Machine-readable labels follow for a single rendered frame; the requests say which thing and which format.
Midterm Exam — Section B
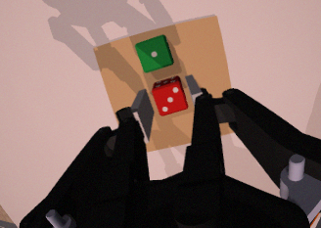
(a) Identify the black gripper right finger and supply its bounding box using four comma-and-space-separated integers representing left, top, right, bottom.
173, 74, 321, 228

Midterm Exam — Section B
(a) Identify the green die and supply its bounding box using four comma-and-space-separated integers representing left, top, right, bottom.
135, 35, 174, 73

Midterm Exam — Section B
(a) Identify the red die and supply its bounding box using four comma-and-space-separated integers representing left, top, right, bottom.
152, 75, 188, 116

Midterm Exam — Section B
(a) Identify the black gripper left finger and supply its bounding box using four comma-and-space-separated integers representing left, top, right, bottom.
20, 89, 154, 228

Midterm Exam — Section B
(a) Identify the tan flat mat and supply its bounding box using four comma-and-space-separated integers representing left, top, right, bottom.
93, 16, 231, 152

